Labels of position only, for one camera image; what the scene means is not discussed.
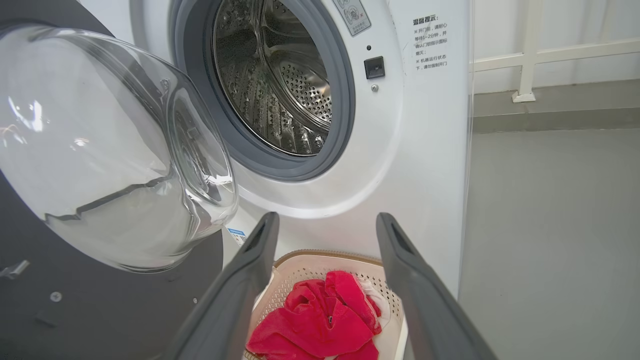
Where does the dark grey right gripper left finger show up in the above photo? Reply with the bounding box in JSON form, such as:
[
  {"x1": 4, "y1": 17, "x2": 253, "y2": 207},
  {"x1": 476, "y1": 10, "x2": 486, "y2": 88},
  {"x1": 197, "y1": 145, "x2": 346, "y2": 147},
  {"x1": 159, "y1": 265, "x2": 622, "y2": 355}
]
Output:
[{"x1": 162, "y1": 212, "x2": 281, "y2": 360}]

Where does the grey rubber door gasket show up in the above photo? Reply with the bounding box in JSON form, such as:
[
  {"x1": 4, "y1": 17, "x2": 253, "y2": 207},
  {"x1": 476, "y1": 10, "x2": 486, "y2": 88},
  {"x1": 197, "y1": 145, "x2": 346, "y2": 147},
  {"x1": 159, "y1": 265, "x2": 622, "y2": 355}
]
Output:
[{"x1": 170, "y1": 0, "x2": 357, "y2": 182}]

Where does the black round glass washer door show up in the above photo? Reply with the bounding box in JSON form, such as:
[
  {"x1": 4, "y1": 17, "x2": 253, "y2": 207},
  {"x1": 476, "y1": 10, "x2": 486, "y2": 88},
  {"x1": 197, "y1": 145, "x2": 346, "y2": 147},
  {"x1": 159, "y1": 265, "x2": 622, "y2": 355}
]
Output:
[{"x1": 0, "y1": 0, "x2": 240, "y2": 360}]

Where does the black door latch socket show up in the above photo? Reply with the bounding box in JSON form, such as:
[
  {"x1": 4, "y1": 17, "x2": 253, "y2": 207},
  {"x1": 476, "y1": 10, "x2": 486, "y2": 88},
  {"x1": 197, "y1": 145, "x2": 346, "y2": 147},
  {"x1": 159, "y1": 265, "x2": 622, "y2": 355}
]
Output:
[{"x1": 363, "y1": 56, "x2": 386, "y2": 80}]

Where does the cream perforated laundry basket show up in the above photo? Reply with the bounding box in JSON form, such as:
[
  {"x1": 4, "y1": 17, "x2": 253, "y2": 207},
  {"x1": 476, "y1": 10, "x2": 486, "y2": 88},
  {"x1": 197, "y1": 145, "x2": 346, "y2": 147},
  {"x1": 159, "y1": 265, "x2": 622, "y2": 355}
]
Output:
[{"x1": 243, "y1": 249, "x2": 408, "y2": 360}]

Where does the white front-load washing machine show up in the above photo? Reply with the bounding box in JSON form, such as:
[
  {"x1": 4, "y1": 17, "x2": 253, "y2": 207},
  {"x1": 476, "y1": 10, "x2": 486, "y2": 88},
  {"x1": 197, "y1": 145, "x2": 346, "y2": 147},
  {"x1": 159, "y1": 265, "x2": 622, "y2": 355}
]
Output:
[{"x1": 80, "y1": 0, "x2": 473, "y2": 301}]

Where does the red garment with white trim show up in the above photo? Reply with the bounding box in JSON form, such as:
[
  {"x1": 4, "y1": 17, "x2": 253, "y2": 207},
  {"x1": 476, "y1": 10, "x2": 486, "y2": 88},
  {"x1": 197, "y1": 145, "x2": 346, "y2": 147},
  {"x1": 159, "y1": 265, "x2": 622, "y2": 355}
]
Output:
[{"x1": 246, "y1": 270, "x2": 391, "y2": 360}]

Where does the grey warning sticker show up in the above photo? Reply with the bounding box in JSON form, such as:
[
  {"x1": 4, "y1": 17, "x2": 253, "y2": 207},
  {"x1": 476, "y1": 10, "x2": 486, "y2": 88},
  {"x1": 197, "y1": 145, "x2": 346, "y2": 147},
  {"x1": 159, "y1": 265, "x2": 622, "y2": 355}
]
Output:
[{"x1": 332, "y1": 0, "x2": 372, "y2": 37}]

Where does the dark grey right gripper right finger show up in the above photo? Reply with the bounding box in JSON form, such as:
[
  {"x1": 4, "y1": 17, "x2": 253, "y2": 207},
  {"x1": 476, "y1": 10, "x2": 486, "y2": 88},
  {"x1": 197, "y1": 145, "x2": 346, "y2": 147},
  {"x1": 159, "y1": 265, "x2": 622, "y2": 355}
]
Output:
[{"x1": 376, "y1": 212, "x2": 498, "y2": 360}]

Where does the steel perforated washer drum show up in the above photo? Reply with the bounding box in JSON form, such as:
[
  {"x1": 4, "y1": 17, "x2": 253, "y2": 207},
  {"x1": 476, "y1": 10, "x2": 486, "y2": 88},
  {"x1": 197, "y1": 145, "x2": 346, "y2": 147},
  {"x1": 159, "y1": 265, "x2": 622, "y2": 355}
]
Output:
[{"x1": 212, "y1": 0, "x2": 333, "y2": 157}]

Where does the white metal railing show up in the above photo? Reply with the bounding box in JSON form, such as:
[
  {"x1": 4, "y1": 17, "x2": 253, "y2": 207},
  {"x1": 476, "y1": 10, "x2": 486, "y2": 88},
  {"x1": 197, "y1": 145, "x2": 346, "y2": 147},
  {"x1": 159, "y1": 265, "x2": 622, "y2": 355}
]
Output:
[{"x1": 470, "y1": 0, "x2": 640, "y2": 103}]

